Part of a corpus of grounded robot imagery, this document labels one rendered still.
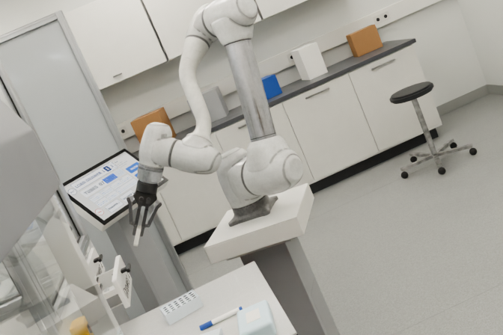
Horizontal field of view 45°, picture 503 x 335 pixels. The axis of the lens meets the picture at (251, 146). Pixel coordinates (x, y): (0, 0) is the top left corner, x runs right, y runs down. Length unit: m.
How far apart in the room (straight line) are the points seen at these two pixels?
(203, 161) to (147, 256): 1.21
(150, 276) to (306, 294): 1.00
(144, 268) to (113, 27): 2.75
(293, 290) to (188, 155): 0.74
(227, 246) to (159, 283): 0.99
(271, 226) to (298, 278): 0.31
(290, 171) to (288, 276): 0.48
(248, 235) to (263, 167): 0.26
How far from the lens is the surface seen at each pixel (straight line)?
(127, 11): 5.41
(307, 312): 2.54
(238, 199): 2.40
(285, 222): 2.23
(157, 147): 2.13
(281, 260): 2.44
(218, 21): 2.28
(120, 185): 3.11
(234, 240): 2.30
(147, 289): 3.22
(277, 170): 2.19
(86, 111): 3.81
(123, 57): 5.40
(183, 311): 2.03
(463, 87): 6.41
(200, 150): 2.09
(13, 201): 1.02
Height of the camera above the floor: 1.51
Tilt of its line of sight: 10 degrees down
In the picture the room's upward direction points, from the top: 23 degrees counter-clockwise
